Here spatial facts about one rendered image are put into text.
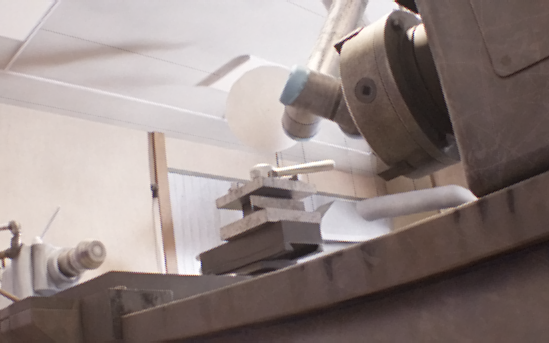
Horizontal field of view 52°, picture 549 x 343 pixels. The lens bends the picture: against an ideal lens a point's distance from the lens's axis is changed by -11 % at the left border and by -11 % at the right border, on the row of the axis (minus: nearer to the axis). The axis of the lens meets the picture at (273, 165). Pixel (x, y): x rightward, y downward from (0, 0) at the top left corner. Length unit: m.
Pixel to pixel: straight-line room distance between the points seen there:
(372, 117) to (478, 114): 0.28
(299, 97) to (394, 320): 0.72
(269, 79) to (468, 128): 4.56
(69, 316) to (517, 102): 0.79
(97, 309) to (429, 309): 0.59
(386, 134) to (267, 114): 4.25
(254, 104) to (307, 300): 4.47
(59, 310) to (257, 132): 4.21
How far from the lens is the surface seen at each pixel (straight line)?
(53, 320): 1.06
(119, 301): 1.00
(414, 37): 0.89
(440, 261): 0.58
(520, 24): 0.62
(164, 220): 6.33
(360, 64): 0.88
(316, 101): 1.26
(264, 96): 5.10
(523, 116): 0.59
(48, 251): 1.86
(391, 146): 0.87
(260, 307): 0.73
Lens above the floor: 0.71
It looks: 19 degrees up
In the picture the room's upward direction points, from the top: 9 degrees counter-clockwise
